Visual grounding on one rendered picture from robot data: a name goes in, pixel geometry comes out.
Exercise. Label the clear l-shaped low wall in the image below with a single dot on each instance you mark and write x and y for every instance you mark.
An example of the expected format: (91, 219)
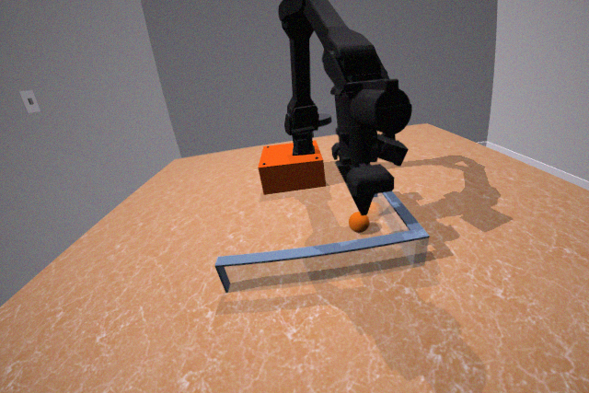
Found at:
(333, 267)

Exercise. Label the dark blue-grey flat bar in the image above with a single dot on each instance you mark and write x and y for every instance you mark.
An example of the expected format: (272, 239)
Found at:
(416, 232)

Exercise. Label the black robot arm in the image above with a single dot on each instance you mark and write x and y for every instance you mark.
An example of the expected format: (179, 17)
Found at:
(364, 94)

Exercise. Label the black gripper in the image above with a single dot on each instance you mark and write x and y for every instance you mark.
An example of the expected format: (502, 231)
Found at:
(361, 178)

